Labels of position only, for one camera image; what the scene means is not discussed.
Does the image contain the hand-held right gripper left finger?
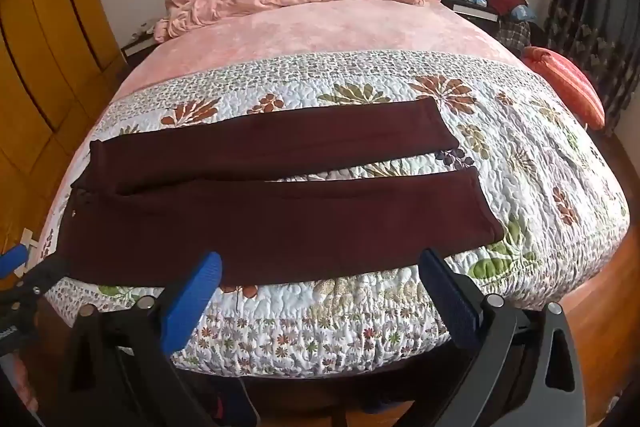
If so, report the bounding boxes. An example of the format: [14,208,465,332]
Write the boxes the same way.
[57,251,261,427]

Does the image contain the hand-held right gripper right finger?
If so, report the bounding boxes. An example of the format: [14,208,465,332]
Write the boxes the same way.
[417,248,587,427]

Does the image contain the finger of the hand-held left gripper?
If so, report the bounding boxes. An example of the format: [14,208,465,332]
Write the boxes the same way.
[0,243,30,279]
[15,257,73,303]

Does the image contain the maroon pants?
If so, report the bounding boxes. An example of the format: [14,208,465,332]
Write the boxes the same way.
[55,97,506,288]

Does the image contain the white plastic object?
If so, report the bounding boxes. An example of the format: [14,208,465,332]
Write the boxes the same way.
[20,229,44,254]

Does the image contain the floral quilt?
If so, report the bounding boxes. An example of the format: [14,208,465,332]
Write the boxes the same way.
[37,49,631,378]

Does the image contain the yellow wooden wardrobe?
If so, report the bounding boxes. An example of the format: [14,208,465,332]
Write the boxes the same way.
[0,0,127,248]

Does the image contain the orange striped pillow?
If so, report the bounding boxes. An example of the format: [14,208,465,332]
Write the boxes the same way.
[520,46,606,130]

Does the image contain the dark nightstand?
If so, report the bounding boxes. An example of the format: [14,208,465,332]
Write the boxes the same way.
[120,24,162,64]
[432,0,501,26]

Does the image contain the plaid cloth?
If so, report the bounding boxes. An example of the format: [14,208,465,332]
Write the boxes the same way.
[495,19,533,52]

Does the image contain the pink bedsheet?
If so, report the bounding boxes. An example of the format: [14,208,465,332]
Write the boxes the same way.
[117,0,526,98]

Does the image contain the red cloth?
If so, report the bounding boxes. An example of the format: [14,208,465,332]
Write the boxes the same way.
[482,0,528,15]

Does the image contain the dark patterned curtain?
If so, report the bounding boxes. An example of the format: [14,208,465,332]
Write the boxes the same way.
[542,0,640,138]

